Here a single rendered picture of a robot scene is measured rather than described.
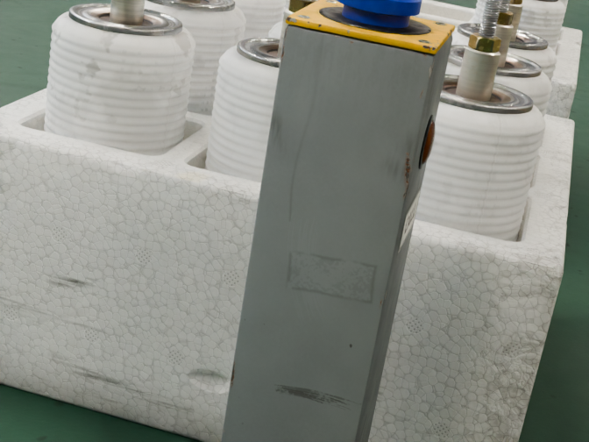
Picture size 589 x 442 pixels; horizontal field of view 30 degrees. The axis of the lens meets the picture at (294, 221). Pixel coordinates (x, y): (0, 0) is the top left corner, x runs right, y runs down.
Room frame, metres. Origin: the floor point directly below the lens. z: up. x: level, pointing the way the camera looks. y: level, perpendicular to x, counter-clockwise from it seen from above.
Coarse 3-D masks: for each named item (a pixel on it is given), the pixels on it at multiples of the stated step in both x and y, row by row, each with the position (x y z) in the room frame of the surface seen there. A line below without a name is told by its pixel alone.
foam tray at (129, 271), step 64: (0, 128) 0.68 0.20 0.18; (192, 128) 0.77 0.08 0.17; (0, 192) 0.66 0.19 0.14; (64, 192) 0.65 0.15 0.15; (128, 192) 0.65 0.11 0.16; (192, 192) 0.64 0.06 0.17; (256, 192) 0.64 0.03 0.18; (0, 256) 0.66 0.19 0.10; (64, 256) 0.65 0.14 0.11; (128, 256) 0.64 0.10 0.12; (192, 256) 0.64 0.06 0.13; (448, 256) 0.61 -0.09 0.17; (512, 256) 0.60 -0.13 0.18; (0, 320) 0.66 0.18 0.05; (64, 320) 0.65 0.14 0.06; (128, 320) 0.64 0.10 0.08; (192, 320) 0.63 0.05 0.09; (448, 320) 0.60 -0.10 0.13; (512, 320) 0.60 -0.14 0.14; (64, 384) 0.65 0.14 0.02; (128, 384) 0.64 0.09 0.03; (192, 384) 0.63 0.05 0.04; (384, 384) 0.61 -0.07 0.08; (448, 384) 0.60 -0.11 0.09; (512, 384) 0.59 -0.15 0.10
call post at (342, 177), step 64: (320, 64) 0.49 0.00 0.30; (384, 64) 0.49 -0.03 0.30; (320, 128) 0.49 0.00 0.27; (384, 128) 0.48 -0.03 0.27; (320, 192) 0.49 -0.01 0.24; (384, 192) 0.48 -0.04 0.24; (256, 256) 0.49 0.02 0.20; (320, 256) 0.49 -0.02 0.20; (384, 256) 0.48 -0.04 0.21; (256, 320) 0.49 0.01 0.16; (320, 320) 0.49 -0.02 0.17; (384, 320) 0.50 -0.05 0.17; (256, 384) 0.49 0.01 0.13; (320, 384) 0.49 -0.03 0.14
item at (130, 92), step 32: (64, 32) 0.70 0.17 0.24; (96, 32) 0.69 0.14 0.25; (64, 64) 0.69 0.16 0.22; (96, 64) 0.68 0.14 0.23; (128, 64) 0.68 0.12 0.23; (160, 64) 0.69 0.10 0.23; (192, 64) 0.73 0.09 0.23; (64, 96) 0.69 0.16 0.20; (96, 96) 0.68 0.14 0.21; (128, 96) 0.68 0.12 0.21; (160, 96) 0.70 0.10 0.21; (64, 128) 0.69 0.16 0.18; (96, 128) 0.68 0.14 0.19; (128, 128) 0.69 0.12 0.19; (160, 128) 0.70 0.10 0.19
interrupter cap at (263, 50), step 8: (240, 40) 0.71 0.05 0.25; (248, 40) 0.72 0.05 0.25; (256, 40) 0.73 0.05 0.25; (264, 40) 0.73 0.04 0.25; (272, 40) 0.73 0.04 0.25; (240, 48) 0.69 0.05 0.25; (248, 48) 0.70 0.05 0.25; (256, 48) 0.70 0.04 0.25; (264, 48) 0.71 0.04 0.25; (272, 48) 0.72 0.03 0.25; (248, 56) 0.68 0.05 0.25; (256, 56) 0.68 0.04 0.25; (264, 56) 0.68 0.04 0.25; (272, 56) 0.68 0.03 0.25; (264, 64) 0.67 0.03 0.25; (272, 64) 0.67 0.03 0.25
